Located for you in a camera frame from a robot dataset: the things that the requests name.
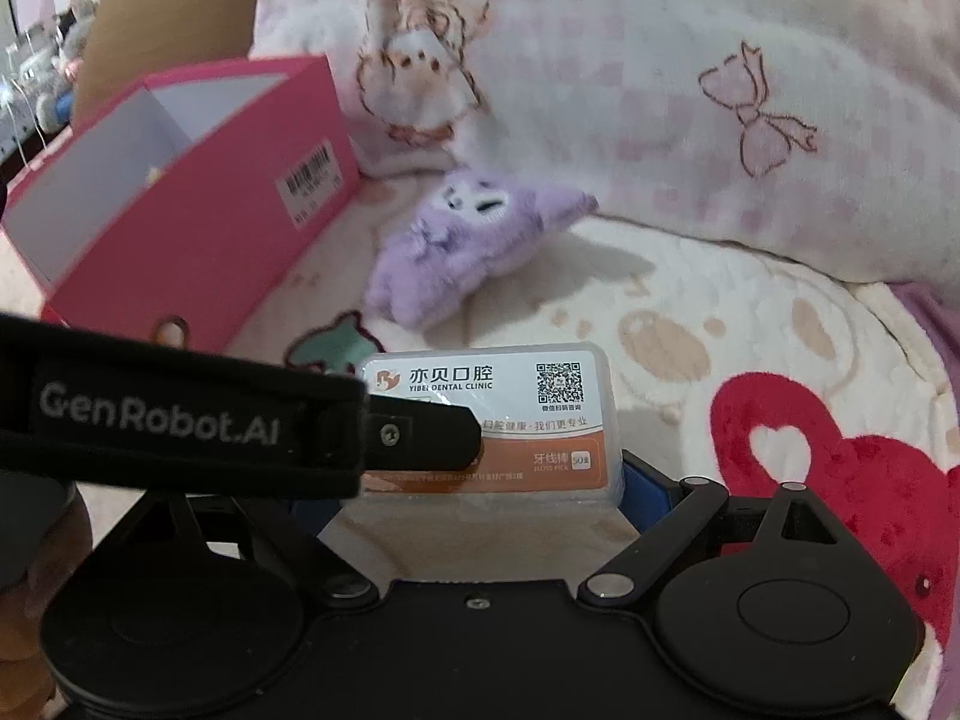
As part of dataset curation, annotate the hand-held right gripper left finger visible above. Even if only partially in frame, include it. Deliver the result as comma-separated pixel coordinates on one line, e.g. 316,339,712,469
150,493,380,605

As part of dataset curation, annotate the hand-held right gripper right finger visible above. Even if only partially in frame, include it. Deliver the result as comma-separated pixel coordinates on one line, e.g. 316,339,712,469
589,450,841,605

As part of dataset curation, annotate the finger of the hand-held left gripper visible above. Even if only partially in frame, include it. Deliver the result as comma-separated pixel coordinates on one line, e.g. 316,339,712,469
364,394,481,477

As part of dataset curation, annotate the clear floss pick box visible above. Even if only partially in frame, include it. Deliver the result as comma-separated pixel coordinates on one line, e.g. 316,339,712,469
352,341,627,515

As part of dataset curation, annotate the pink cardboard box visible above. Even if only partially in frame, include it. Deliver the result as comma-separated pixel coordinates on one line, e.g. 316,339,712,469
0,54,361,361

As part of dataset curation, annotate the purple plush toy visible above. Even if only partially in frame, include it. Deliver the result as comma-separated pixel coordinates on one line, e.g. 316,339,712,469
364,169,599,329

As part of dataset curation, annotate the person's left forearm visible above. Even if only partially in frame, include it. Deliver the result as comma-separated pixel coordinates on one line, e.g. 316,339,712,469
0,480,95,698

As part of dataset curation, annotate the printed bear strawberry blanket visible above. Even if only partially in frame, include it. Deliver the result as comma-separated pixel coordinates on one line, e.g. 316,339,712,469
0,187,960,720

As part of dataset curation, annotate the purple sheet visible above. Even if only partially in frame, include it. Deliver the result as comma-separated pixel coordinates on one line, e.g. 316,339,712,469
889,281,960,398

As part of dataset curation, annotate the brown pillow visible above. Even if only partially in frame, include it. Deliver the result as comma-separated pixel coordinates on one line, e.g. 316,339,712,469
71,0,260,128

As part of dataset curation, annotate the grey plush toy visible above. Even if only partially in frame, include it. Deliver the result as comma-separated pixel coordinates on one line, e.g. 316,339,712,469
64,0,100,65

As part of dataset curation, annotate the pink checked pillow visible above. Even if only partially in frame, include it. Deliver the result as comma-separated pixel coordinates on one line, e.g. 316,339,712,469
251,0,960,293

